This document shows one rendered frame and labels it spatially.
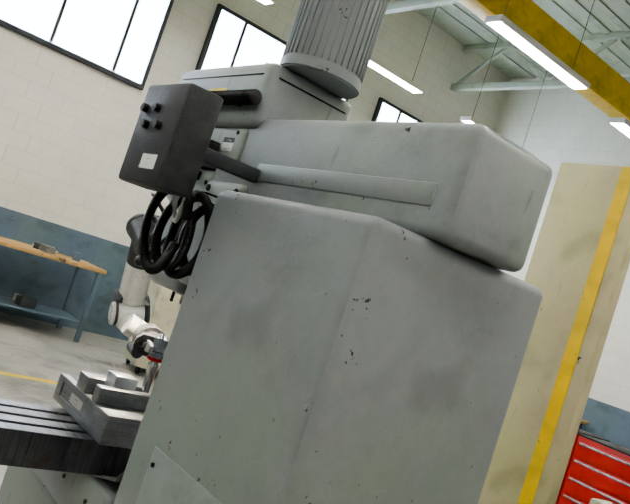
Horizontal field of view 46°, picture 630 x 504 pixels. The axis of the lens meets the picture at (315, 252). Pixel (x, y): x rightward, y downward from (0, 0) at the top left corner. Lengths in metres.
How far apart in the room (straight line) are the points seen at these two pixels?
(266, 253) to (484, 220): 0.38
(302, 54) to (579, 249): 1.85
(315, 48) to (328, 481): 0.96
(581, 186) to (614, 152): 9.12
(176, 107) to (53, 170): 8.18
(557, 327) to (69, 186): 7.41
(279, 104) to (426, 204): 0.62
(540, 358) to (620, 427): 8.07
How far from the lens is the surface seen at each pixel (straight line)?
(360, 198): 1.35
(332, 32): 1.74
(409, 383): 1.24
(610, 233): 3.22
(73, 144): 9.69
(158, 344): 2.09
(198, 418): 1.37
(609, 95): 10.05
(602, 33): 11.82
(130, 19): 9.93
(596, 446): 6.30
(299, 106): 1.78
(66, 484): 1.96
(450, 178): 1.22
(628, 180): 3.27
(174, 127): 1.46
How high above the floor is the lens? 1.42
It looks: 3 degrees up
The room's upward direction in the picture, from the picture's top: 18 degrees clockwise
